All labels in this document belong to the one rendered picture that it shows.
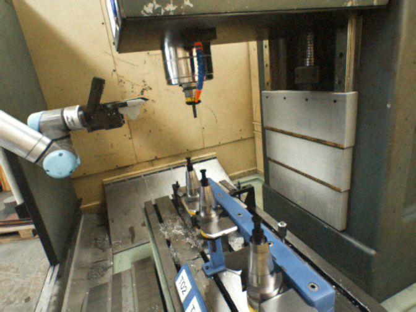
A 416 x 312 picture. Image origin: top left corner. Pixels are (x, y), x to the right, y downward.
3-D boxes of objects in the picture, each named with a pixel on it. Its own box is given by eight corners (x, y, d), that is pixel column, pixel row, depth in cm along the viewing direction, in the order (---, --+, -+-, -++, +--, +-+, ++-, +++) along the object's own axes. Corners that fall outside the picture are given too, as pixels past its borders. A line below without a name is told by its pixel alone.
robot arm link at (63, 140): (54, 177, 74) (40, 143, 71) (57, 168, 84) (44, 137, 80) (82, 169, 77) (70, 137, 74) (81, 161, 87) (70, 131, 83)
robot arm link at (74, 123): (70, 106, 80) (60, 109, 72) (84, 103, 81) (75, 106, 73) (77, 128, 82) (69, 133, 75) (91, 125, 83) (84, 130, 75)
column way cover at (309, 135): (339, 234, 91) (346, 93, 75) (266, 187, 134) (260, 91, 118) (348, 229, 93) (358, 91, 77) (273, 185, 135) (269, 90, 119)
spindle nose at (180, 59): (220, 78, 75) (216, 36, 71) (169, 86, 72) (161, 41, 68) (207, 79, 90) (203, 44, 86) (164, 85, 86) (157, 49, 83)
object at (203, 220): (225, 224, 55) (224, 215, 54) (199, 229, 54) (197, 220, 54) (219, 210, 61) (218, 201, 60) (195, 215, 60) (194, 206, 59)
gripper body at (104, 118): (127, 122, 85) (91, 129, 83) (121, 98, 82) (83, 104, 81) (124, 126, 78) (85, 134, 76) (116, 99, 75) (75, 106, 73)
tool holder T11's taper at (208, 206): (220, 213, 55) (216, 186, 53) (200, 217, 55) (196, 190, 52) (215, 203, 59) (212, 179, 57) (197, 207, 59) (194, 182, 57)
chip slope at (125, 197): (113, 275, 124) (99, 232, 116) (112, 214, 184) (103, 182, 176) (262, 221, 152) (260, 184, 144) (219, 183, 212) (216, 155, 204)
